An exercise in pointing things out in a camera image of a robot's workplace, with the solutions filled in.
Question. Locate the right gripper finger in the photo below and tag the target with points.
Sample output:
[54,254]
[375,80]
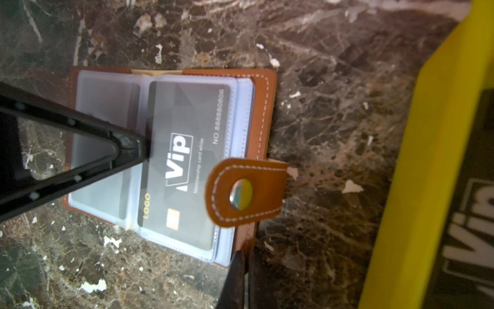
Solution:
[232,294]

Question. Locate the dark credit card stack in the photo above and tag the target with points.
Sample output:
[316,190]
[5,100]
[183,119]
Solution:
[462,275]

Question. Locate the brown leather card holder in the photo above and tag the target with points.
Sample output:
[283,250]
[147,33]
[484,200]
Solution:
[207,182]

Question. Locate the yellow plastic card tray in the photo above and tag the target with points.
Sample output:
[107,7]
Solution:
[441,117]

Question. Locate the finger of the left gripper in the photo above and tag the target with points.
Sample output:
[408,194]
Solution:
[20,192]
[126,146]

